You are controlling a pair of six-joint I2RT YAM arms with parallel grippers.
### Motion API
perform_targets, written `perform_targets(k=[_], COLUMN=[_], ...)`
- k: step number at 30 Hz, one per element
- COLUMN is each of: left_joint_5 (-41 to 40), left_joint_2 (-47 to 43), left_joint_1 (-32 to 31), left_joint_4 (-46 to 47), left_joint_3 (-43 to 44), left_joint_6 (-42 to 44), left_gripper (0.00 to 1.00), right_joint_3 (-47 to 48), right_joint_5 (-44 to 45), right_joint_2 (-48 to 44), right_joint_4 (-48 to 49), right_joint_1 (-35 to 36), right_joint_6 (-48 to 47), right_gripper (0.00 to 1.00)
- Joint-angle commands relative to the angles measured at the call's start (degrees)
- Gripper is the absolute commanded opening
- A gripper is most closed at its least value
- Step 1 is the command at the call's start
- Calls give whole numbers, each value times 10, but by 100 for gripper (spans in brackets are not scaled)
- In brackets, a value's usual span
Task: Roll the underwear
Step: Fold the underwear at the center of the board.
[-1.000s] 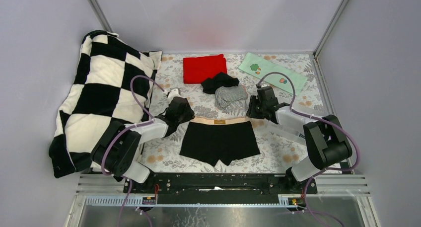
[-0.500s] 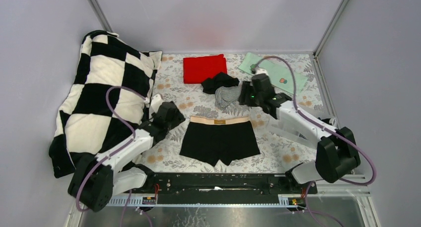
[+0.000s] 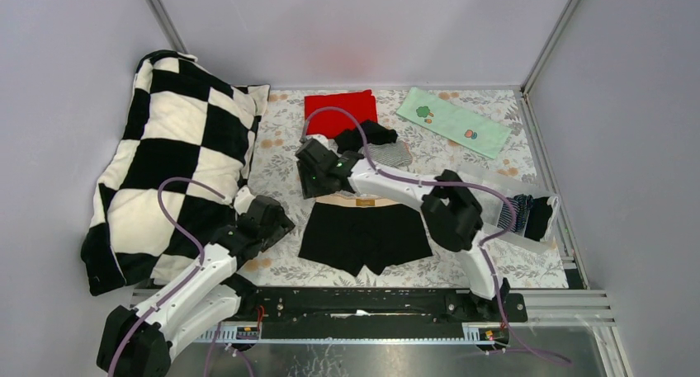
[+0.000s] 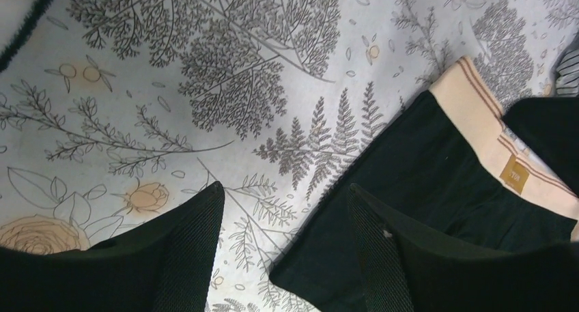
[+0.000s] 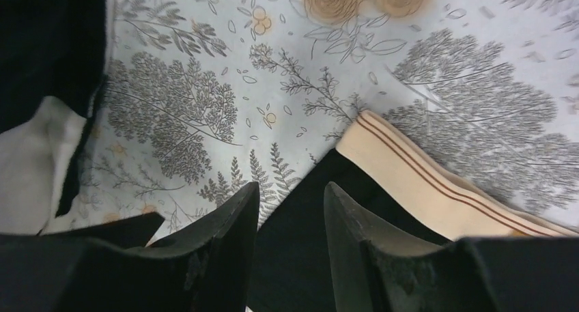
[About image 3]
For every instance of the aluminium frame rail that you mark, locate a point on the aluminium frame rail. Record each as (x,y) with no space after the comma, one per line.
(520,310)

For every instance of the black white checkered blanket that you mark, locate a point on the black white checkered blanket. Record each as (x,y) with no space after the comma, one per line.
(185,152)

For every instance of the navy striped rolled underwear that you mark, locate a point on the navy striped rolled underwear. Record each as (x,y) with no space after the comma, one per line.
(514,213)

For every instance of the mint green printed cloth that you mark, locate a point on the mint green printed cloth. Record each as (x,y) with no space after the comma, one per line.
(466,128)

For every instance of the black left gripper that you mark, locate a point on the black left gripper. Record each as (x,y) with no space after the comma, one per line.
(282,225)

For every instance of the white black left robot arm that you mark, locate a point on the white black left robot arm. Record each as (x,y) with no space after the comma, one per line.
(145,340)

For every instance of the black rolled underwear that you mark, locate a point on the black rolled underwear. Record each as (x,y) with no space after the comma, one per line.
(539,217)

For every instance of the black crumpled garment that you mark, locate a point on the black crumpled garment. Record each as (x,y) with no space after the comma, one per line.
(372,132)

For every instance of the clear plastic organizer box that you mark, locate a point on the clear plastic organizer box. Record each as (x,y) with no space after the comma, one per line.
(492,205)

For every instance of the black underwear beige waistband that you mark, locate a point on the black underwear beige waistband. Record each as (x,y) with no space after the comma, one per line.
(351,233)

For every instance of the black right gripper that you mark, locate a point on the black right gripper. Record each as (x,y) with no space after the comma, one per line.
(309,188)

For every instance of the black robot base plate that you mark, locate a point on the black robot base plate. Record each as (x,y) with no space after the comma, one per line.
(288,303)

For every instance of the grey striped underwear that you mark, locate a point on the grey striped underwear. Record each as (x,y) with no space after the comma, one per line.
(392,154)

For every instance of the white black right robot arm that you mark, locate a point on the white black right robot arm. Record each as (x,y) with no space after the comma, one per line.
(451,212)

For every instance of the red folded cloth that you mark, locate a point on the red folded cloth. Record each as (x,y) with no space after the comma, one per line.
(339,111)

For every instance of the floral table cloth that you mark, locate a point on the floral table cloth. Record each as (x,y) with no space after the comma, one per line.
(274,174)

